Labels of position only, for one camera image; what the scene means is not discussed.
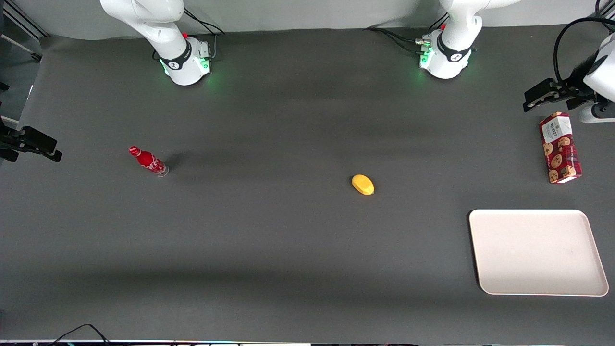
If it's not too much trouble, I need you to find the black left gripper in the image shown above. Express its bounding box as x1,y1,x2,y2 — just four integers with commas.
523,73,598,113

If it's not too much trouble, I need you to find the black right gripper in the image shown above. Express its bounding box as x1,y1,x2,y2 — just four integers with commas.
0,117,63,163

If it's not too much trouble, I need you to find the red cookie box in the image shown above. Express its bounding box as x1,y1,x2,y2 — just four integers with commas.
539,111,583,185

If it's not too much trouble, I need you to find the white rectangular tray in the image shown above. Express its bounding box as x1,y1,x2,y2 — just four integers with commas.
468,209,610,297

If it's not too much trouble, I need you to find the red cola bottle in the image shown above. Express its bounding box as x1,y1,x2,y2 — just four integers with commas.
128,146,170,178

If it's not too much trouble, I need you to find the yellow lemon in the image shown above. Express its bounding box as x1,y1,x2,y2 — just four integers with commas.
351,173,376,196

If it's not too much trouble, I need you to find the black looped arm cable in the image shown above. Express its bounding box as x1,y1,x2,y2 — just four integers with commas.
553,0,615,85

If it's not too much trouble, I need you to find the aluminium frame rail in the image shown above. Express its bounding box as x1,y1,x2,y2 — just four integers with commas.
0,0,49,63

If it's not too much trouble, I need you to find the black table edge cable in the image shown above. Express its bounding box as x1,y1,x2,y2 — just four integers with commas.
47,323,112,346

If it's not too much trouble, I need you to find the black left arm base cable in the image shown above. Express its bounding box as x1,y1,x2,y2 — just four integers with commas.
362,13,451,53

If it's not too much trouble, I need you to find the black arm base cable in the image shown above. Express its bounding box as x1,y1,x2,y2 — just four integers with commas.
362,13,451,53
183,7,227,37

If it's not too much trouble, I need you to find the black right arm base cable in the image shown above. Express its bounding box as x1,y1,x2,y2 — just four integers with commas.
183,7,227,37

